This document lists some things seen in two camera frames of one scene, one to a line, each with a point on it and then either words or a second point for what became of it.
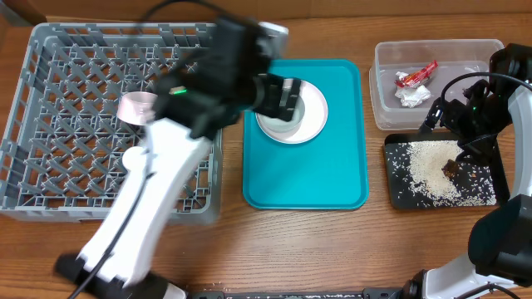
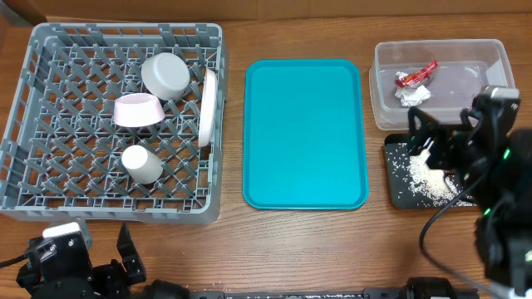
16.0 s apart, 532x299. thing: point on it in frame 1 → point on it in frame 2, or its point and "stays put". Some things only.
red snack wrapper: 417,78 stays put
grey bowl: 282,126 → 165,75
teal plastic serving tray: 330,171 stays put
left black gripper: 271,103 → 109,276
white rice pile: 428,159 stays put
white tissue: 411,97 stays put
